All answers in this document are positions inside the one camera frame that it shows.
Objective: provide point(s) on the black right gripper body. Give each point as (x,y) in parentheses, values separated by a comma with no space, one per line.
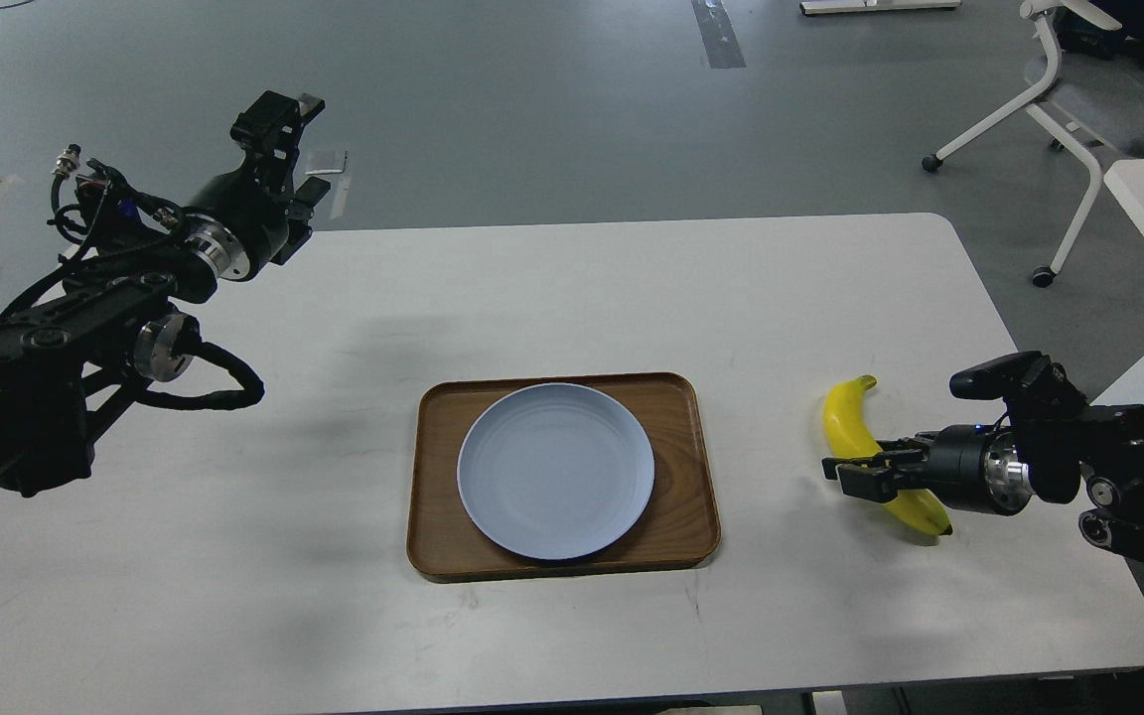
(976,468)

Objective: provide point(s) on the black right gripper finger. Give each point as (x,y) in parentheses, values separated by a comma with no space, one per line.
(898,454)
(875,481)

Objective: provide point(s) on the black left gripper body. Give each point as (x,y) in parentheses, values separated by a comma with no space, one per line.
(238,226)

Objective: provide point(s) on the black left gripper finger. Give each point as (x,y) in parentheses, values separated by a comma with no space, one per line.
(269,133)
(301,208)

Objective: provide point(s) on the yellow banana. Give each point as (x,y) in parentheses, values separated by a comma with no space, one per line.
(848,437)

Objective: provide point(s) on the light blue plate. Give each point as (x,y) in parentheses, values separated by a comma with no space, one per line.
(555,471)

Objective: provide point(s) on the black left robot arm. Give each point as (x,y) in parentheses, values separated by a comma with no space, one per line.
(103,331)

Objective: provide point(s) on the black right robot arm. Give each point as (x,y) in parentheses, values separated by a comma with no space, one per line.
(1050,444)

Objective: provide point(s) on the brown wooden tray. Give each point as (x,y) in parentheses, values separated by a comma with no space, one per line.
(677,528)

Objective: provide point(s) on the white office chair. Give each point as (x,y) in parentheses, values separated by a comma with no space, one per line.
(1081,102)

